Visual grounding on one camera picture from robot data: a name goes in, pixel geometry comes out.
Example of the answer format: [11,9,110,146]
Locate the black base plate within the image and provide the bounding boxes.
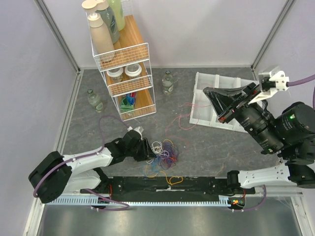
[93,177,255,202]

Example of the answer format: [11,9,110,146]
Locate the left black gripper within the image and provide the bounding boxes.
[126,137,157,162]

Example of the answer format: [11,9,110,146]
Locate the blue cable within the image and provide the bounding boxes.
[140,157,173,174]

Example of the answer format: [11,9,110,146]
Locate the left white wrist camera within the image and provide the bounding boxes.
[127,126,144,138]

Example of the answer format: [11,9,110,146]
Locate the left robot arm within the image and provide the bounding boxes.
[28,127,156,204]

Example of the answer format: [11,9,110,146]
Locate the left glass bottle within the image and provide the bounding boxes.
[87,89,104,113]

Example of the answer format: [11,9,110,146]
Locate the left white-lid jar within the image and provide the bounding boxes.
[106,67,124,83]

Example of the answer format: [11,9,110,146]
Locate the glass bottle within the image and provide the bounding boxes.
[162,70,174,95]
[87,89,104,113]

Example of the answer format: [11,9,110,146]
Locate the pink cable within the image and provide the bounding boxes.
[164,102,212,138]

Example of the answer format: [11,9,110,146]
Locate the white-lid jar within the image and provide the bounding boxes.
[125,63,142,80]
[106,67,124,83]

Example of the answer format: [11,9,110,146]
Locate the slotted cable duct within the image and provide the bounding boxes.
[47,195,233,207]

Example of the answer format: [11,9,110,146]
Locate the light green bottle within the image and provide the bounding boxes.
[107,0,126,31]

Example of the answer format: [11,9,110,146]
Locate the right glass bottle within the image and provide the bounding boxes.
[162,70,174,95]

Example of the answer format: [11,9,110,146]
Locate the yellow cable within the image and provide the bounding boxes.
[145,139,184,186]

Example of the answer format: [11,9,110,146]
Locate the beige pump bottle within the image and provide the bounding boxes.
[88,12,115,62]

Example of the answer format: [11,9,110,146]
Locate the white wire shelf rack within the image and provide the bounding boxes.
[90,0,157,121]

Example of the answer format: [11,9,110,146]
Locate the green and blue packets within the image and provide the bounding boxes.
[120,92,136,113]

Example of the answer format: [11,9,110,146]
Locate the right white-lid jar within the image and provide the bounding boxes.
[125,63,142,80]

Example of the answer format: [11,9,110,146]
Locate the white cable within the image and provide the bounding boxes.
[146,140,170,164]

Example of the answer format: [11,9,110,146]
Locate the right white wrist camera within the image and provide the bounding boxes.
[249,66,289,104]

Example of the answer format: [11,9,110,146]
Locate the white six-compartment tray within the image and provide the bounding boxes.
[189,72,253,133]

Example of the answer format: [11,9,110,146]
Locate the grey-green pump bottle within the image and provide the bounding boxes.
[82,0,120,44]

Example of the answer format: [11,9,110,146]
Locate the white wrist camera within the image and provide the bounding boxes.
[249,66,289,104]
[127,126,144,138]

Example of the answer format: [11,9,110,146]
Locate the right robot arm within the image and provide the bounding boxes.
[203,83,315,194]

